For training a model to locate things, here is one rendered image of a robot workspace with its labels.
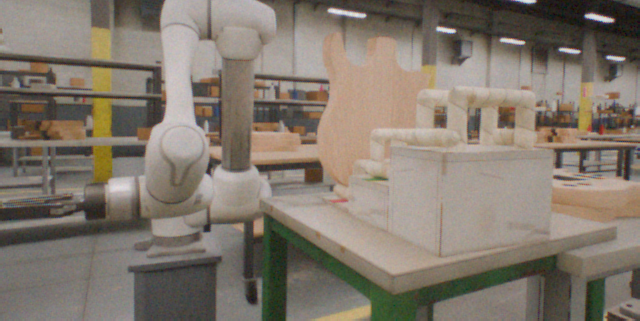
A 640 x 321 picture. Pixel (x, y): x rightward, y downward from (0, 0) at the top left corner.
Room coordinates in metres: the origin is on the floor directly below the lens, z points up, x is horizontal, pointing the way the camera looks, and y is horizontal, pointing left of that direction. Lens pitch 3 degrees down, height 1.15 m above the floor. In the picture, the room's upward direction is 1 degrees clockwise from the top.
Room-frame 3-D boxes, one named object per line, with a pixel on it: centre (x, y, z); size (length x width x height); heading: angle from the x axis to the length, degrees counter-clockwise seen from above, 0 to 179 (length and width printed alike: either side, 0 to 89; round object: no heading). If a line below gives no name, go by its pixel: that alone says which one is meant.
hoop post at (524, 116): (0.73, -0.39, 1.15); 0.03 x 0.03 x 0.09
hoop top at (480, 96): (0.69, -0.31, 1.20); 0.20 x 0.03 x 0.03; 115
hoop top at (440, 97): (0.76, -0.28, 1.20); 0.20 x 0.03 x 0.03; 115
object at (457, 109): (0.65, -0.23, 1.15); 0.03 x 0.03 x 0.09
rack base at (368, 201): (0.87, -0.23, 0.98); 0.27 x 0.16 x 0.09; 116
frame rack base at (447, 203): (0.73, -0.29, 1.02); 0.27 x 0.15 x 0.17; 116
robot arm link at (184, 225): (1.31, 0.48, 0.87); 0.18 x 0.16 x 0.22; 104
